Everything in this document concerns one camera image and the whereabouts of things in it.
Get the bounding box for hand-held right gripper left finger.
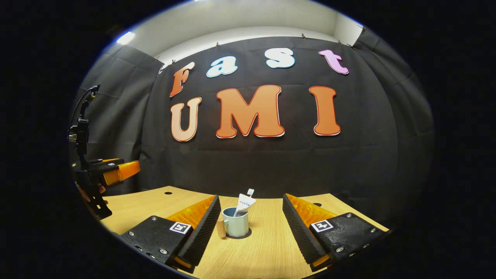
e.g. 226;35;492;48
120;195;221;274

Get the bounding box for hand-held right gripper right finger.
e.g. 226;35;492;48
282;193;389;272

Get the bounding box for light blue cup wooden handle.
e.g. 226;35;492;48
216;207;249;239

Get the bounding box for dark round coaster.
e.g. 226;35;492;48
226;228;252;239

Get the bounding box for white toothpaste tube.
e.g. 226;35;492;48
234;194;257;217

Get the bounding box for wooden desktop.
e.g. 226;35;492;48
100;186;389;279

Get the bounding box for black backdrop cloth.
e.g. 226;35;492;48
70;29;434;233

